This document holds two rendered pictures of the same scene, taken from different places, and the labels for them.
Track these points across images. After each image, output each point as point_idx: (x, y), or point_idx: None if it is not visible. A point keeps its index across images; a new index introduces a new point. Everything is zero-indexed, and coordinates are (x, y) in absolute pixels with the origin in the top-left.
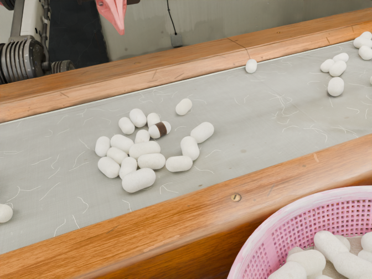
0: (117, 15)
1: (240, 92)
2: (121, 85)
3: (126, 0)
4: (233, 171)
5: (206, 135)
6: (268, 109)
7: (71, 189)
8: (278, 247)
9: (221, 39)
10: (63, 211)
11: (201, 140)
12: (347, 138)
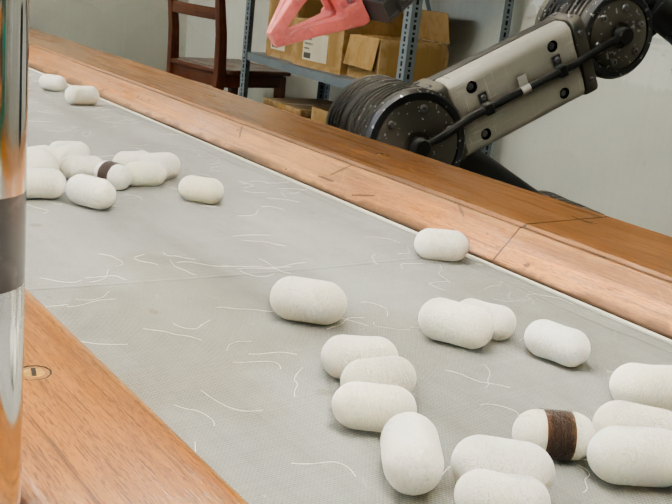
0: (279, 9)
1: (301, 241)
2: (292, 159)
3: (358, 5)
4: None
5: (75, 190)
6: (205, 254)
7: None
8: None
9: (593, 212)
10: None
11: (66, 192)
12: (52, 297)
